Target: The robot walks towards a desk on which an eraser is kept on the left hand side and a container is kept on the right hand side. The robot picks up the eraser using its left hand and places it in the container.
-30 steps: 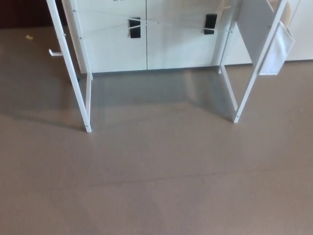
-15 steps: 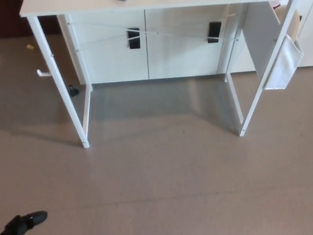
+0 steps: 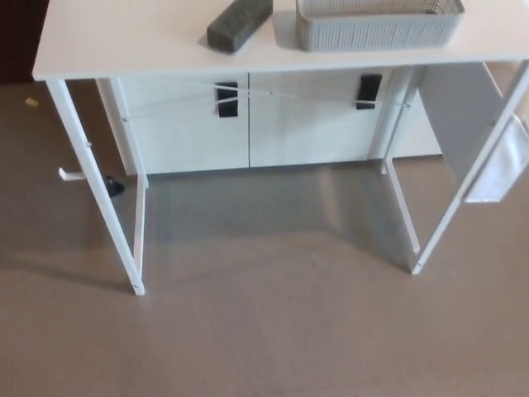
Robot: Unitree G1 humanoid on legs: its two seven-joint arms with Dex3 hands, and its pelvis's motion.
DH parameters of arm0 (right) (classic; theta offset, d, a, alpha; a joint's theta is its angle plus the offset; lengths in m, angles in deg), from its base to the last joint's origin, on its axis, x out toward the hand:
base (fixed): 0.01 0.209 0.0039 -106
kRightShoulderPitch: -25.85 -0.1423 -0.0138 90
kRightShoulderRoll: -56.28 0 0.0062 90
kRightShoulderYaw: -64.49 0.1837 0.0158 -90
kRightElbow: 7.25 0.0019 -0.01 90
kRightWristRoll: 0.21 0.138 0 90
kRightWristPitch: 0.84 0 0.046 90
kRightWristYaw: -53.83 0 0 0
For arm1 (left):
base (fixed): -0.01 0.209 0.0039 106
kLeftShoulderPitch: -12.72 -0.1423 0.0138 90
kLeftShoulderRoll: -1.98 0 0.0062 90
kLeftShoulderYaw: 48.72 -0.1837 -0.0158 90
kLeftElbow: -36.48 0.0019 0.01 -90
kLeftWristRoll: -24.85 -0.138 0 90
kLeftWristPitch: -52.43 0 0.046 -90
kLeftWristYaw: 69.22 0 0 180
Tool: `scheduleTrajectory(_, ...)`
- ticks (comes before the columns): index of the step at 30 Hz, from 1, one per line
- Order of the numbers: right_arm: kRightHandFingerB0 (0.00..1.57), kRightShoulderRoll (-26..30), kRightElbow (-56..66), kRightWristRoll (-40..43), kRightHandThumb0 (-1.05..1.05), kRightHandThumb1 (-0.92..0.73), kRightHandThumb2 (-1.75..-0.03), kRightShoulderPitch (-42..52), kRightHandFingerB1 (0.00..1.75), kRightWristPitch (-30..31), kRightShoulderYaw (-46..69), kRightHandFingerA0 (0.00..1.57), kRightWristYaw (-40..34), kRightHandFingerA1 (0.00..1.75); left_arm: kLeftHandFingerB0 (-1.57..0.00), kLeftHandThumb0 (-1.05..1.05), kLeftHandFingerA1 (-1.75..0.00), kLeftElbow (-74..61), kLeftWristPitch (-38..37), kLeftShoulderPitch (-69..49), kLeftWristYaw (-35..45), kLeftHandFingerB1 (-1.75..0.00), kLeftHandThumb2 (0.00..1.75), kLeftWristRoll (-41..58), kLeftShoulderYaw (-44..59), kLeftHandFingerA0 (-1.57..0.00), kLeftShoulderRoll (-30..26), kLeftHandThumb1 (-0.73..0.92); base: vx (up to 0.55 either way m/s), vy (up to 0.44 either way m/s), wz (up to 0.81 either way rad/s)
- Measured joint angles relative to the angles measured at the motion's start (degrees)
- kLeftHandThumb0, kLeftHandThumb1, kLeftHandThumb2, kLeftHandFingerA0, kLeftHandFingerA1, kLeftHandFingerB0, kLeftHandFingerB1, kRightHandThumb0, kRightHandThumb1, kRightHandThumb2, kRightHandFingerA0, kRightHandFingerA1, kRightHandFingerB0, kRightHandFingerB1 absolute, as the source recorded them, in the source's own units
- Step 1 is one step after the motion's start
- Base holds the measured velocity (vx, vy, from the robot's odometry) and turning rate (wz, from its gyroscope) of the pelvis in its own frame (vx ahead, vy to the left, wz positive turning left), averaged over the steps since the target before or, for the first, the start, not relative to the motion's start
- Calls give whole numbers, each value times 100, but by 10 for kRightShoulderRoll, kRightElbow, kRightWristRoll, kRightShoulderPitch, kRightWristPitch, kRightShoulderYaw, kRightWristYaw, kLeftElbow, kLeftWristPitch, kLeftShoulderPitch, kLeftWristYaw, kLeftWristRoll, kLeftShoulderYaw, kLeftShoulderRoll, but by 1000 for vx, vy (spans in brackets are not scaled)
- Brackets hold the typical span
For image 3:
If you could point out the dark grey felt eraser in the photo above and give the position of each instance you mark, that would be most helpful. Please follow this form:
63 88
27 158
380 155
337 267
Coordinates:
237 27

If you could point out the white desk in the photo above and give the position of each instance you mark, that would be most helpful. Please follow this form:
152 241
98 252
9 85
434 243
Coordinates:
144 41

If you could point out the white desk hook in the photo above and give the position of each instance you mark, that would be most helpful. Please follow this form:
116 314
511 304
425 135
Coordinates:
68 175

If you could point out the white cabinet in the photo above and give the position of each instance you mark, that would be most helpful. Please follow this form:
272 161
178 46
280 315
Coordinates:
297 132

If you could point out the black caster wheel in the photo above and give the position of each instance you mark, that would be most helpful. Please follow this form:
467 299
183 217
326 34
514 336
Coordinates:
114 187

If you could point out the grey perforated plastic basket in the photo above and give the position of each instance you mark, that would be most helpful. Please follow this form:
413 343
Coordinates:
372 33

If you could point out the yellow paper scrap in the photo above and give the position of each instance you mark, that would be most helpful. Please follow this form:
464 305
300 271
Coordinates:
31 101

